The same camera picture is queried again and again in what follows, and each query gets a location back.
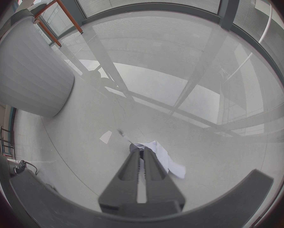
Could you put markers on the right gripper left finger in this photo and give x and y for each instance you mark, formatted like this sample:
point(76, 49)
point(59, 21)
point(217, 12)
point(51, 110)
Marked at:
point(123, 189)

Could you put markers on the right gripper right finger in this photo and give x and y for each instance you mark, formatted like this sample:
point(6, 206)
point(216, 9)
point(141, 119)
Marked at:
point(161, 189)

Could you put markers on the white paper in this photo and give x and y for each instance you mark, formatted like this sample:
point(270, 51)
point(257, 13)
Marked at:
point(161, 155)

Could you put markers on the white trash bin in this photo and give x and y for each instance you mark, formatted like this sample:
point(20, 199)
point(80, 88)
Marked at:
point(33, 75)

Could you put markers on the white chair with wooden legs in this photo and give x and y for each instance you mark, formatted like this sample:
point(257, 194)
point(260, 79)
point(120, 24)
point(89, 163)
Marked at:
point(68, 13)

